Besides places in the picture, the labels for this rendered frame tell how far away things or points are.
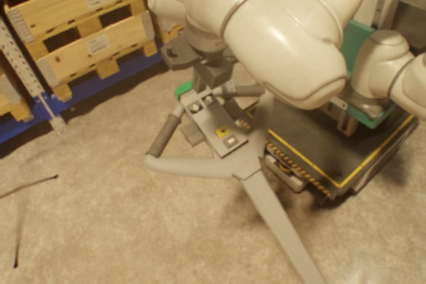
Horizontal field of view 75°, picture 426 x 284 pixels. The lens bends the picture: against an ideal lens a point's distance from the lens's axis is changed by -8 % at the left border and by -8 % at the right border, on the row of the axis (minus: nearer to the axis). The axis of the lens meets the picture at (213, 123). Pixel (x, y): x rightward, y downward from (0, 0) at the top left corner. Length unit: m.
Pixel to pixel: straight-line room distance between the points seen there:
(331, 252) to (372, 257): 0.20
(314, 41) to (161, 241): 1.45
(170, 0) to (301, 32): 0.61
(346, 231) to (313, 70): 1.41
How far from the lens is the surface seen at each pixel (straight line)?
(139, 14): 2.19
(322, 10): 0.42
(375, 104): 1.21
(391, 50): 1.08
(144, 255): 1.70
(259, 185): 0.81
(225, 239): 1.65
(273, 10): 0.41
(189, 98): 0.84
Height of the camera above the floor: 1.53
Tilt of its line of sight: 47 degrees down
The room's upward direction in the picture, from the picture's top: 8 degrees counter-clockwise
